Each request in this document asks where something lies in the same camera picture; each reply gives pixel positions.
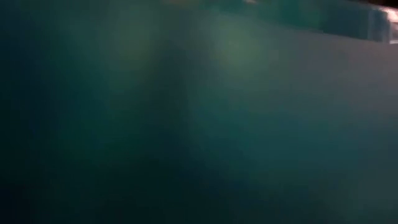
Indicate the teal plastic bin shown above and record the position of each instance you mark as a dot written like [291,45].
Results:
[199,124]

